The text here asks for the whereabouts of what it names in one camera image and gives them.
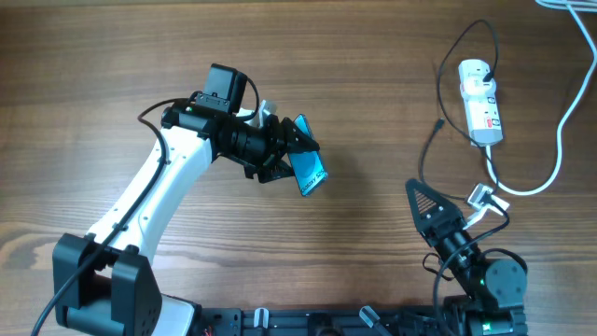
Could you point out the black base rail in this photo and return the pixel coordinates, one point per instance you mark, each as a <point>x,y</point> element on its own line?
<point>404,321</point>

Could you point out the white power strip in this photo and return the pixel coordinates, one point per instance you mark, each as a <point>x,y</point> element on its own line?
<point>482,115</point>

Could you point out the turquoise screen smartphone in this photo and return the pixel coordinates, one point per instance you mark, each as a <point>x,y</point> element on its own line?
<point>309,171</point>

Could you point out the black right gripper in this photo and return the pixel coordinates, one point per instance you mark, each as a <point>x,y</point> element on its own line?
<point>441,223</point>

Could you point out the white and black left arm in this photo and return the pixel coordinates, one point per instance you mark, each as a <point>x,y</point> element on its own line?
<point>103,281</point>

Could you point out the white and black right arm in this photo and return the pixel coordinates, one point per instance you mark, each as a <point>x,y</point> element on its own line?
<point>475,292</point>

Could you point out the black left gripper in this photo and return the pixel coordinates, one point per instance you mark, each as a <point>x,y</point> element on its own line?
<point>273,148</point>

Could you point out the white USB charger plug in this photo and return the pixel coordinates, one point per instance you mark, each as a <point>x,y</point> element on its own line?
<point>476,87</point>

